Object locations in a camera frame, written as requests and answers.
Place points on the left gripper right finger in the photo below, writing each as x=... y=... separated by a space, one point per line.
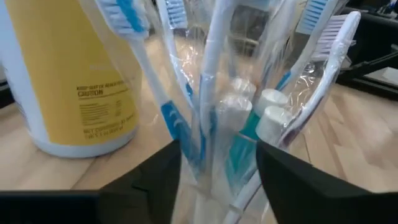
x=295 y=199

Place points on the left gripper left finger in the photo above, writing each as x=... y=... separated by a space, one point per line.
x=146 y=199

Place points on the purple toothbrush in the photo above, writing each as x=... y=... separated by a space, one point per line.
x=339 y=53

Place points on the yellow-label wipes canister white lid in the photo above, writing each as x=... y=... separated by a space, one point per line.
x=62 y=77

